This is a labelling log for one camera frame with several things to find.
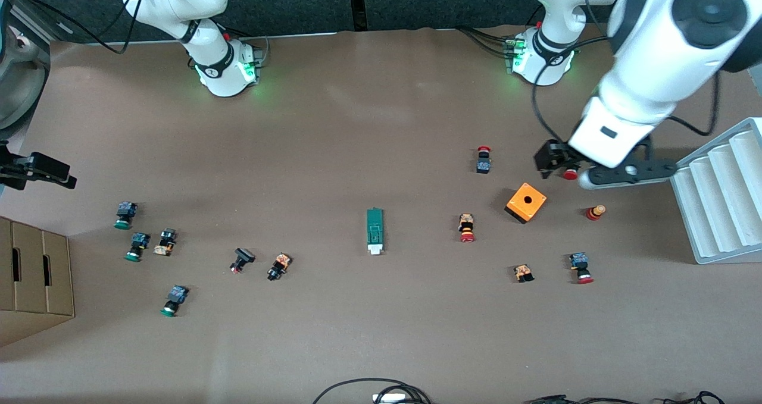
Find green load switch white handle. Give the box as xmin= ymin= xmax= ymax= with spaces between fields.
xmin=366 ymin=207 xmax=385 ymax=256

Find green push button blue block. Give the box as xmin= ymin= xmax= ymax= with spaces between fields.
xmin=114 ymin=202 xmax=139 ymax=230
xmin=124 ymin=232 xmax=151 ymax=262
xmin=160 ymin=285 xmax=190 ymax=318

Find grey metal machine base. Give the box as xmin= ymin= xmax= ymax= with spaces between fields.
xmin=0 ymin=26 xmax=51 ymax=132

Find brown cardboard box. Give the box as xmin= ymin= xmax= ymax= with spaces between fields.
xmin=0 ymin=217 xmax=75 ymax=348

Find black button orange block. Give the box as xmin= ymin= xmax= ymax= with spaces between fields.
xmin=153 ymin=228 xmax=177 ymax=256
xmin=267 ymin=253 xmax=292 ymax=281

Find white grey ridged tray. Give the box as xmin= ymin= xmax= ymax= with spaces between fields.
xmin=668 ymin=117 xmax=762 ymax=266

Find black square red button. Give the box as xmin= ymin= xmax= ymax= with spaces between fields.
xmin=229 ymin=248 xmax=257 ymax=274

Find brown paper table cover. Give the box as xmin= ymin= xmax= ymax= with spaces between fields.
xmin=0 ymin=8 xmax=762 ymax=404

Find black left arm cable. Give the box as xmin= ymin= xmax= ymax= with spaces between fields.
xmin=532 ymin=77 xmax=563 ymax=146

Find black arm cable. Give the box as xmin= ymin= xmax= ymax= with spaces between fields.
xmin=0 ymin=0 xmax=140 ymax=55
xmin=532 ymin=77 xmax=563 ymax=146

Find orange button enclosure box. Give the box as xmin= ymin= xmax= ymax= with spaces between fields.
xmin=504 ymin=182 xmax=548 ymax=225

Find black base cables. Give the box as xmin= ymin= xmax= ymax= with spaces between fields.
xmin=457 ymin=26 xmax=519 ymax=59

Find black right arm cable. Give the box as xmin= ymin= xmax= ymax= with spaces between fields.
xmin=0 ymin=0 xmax=140 ymax=55

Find grey aluminium frame rail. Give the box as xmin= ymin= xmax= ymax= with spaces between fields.
xmin=0 ymin=0 xmax=59 ymax=43

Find black cable bundle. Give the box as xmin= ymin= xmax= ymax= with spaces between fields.
xmin=524 ymin=390 xmax=728 ymax=404

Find black cable loop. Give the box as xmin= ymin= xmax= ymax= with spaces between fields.
xmin=313 ymin=378 xmax=432 ymax=404

